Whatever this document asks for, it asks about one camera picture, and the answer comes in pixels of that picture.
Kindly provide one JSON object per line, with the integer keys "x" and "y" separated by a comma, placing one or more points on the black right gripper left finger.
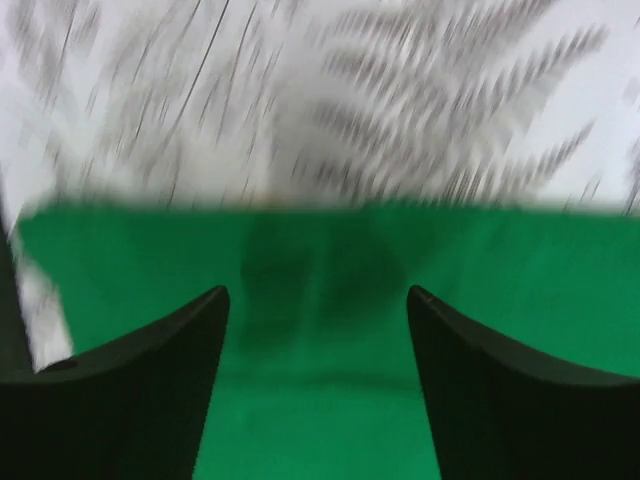
{"x": 133, "y": 408}

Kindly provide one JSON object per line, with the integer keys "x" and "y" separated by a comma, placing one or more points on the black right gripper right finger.
{"x": 499, "y": 409}

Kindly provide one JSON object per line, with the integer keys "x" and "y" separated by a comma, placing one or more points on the green t shirt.
{"x": 317, "y": 379}

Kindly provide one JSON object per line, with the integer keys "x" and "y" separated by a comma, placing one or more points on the floral table mat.
{"x": 252, "y": 103}

